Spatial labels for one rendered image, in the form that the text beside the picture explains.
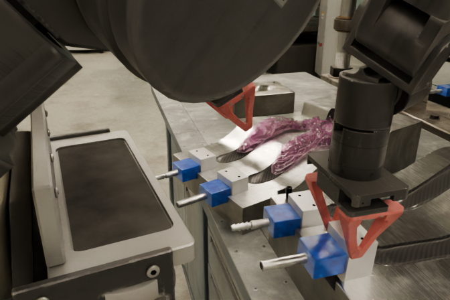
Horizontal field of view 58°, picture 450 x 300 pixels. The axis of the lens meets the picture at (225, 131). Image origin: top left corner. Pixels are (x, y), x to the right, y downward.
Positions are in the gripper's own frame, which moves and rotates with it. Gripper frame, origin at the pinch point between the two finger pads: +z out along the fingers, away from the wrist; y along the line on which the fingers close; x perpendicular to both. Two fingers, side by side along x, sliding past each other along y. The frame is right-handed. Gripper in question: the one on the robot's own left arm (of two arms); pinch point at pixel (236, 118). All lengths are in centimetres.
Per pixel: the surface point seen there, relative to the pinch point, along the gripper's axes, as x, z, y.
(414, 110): -67, 56, 34
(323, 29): -225, 149, 317
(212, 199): 10.4, 10.2, -0.5
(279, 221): 5.7, 7.6, -16.8
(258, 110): -21, 29, 48
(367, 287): 3.5, 10.2, -30.4
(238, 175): 3.9, 10.7, 1.5
